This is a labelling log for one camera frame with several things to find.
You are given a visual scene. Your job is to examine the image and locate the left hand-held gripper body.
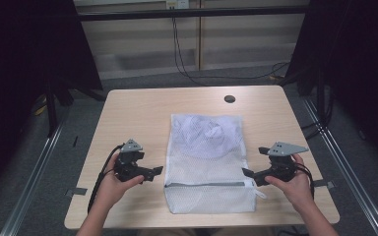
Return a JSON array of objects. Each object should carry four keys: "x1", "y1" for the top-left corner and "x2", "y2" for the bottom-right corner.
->
[{"x1": 112, "y1": 138, "x2": 146, "y2": 183}]

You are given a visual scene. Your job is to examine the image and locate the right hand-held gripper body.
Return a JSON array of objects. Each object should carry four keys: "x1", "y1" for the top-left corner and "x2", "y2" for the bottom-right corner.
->
[{"x1": 258, "y1": 141, "x2": 310, "y2": 183}]

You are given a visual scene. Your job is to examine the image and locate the white mesh laundry bag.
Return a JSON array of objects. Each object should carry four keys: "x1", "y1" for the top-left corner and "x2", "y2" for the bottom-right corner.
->
[{"x1": 163, "y1": 113, "x2": 268, "y2": 215}]

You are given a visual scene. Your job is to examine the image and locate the person's left hand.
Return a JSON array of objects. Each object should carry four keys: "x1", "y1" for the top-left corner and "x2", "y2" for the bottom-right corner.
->
[{"x1": 95, "y1": 152, "x2": 146, "y2": 210}]

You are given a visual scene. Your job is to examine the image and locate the person's right hand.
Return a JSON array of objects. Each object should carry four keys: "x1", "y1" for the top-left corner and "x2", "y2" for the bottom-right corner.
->
[{"x1": 264, "y1": 153, "x2": 315, "y2": 211}]

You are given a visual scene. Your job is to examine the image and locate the grey tape strip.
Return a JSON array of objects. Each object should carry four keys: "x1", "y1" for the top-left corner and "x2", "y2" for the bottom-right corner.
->
[
  {"x1": 65, "y1": 187, "x2": 89, "y2": 198},
  {"x1": 312, "y1": 179, "x2": 336, "y2": 190}
]

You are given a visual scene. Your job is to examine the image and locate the white garment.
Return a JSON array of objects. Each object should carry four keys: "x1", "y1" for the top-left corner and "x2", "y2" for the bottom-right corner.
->
[{"x1": 171, "y1": 114, "x2": 244, "y2": 160}]

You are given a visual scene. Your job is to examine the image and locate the black metal stand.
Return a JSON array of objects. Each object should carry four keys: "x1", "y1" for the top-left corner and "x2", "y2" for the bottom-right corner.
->
[{"x1": 44, "y1": 83, "x2": 59, "y2": 138}]

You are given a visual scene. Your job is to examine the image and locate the yellow object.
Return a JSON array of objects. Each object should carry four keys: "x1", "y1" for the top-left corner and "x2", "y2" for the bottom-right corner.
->
[{"x1": 32, "y1": 95, "x2": 48, "y2": 116}]

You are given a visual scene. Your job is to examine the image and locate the black curtain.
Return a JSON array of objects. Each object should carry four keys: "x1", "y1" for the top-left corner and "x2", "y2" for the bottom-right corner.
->
[
  {"x1": 285, "y1": 0, "x2": 378, "y2": 173},
  {"x1": 0, "y1": 0, "x2": 103, "y2": 201}
]

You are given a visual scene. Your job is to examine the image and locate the black horizontal bar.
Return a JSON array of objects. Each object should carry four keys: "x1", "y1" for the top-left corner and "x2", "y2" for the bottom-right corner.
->
[{"x1": 78, "y1": 5, "x2": 310, "y2": 23}]

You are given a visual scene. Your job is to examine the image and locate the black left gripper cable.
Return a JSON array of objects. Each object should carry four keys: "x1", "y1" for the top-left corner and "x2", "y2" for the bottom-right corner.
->
[{"x1": 87, "y1": 143, "x2": 126, "y2": 214}]

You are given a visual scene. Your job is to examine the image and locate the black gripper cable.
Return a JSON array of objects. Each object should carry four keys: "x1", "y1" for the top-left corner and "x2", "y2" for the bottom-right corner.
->
[
  {"x1": 294, "y1": 161, "x2": 316, "y2": 200},
  {"x1": 87, "y1": 143, "x2": 126, "y2": 214}
]

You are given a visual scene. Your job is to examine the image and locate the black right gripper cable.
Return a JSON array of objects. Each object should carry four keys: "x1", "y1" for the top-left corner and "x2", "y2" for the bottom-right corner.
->
[{"x1": 294, "y1": 161, "x2": 316, "y2": 200}]

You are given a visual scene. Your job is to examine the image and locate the black floor cable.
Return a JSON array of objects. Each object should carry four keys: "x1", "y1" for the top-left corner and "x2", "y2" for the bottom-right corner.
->
[{"x1": 300, "y1": 120, "x2": 330, "y2": 140}]

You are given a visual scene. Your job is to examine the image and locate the metal floor rail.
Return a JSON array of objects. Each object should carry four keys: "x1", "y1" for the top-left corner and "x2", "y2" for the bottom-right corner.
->
[
  {"x1": 302, "y1": 97, "x2": 378, "y2": 236},
  {"x1": 0, "y1": 111, "x2": 67, "y2": 236}
]

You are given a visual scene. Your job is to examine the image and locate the black wall cable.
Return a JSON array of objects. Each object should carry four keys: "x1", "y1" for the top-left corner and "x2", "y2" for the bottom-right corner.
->
[
  {"x1": 174, "y1": 17, "x2": 290, "y2": 81},
  {"x1": 171, "y1": 17, "x2": 211, "y2": 87}
]

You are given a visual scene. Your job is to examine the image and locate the white wall socket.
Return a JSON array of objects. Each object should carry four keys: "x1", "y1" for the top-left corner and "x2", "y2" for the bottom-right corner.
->
[{"x1": 165, "y1": 0, "x2": 191, "y2": 10}]

